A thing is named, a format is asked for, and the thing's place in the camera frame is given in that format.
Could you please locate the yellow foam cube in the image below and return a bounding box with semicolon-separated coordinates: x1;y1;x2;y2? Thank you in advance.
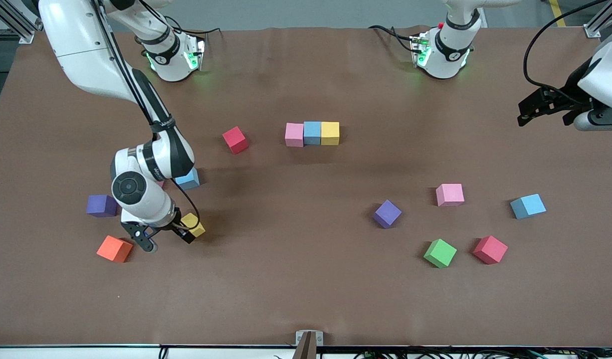
181;213;206;238
320;122;340;146

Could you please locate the blue foam cube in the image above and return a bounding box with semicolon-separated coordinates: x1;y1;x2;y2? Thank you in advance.
510;193;547;220
303;121;322;146
176;168;201;190

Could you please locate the orange foam cube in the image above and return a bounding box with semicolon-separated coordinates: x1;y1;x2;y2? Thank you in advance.
96;235;134;263

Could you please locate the purple foam cube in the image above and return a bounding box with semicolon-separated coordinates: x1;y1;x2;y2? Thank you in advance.
373;199;403;229
86;194;118;218

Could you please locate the red foam cube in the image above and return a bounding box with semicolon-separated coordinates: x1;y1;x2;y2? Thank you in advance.
222;126;249;155
473;235;509;265

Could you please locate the brown table cover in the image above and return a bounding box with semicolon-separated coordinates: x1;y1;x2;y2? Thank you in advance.
0;26;612;347

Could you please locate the green foam cube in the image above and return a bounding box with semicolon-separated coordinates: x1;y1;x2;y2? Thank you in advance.
423;238;457;269

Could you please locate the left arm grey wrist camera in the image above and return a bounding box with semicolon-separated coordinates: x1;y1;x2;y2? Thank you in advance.
573;106;612;132

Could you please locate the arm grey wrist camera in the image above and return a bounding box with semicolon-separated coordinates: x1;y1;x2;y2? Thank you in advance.
120;221;158;253
573;106;612;132

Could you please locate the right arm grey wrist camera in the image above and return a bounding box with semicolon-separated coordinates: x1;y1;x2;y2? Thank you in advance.
120;221;158;253

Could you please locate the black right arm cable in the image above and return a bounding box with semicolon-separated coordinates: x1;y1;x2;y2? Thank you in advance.
89;0;202;230

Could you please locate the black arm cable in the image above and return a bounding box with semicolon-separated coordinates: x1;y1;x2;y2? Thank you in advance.
523;0;596;105
89;0;202;230

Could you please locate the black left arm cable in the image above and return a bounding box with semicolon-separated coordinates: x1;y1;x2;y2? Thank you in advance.
523;0;596;105

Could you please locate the aluminium frame post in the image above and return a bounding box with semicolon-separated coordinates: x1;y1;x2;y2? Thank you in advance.
0;0;42;44
584;0;612;39

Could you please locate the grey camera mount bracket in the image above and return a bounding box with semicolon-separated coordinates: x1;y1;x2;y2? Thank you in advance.
295;330;324;359

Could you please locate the black base cable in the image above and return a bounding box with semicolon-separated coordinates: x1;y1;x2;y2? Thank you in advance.
174;25;220;36
368;25;416;53

